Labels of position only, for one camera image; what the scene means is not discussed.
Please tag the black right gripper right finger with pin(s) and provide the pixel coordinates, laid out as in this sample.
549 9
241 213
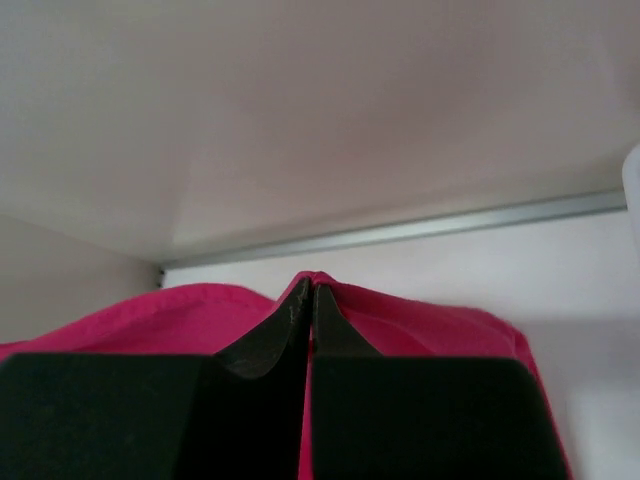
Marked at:
423 417

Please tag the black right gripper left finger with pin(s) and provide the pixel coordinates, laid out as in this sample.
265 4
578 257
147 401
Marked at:
199 382

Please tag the magenta t-shirt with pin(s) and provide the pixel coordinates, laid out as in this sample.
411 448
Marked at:
400 327

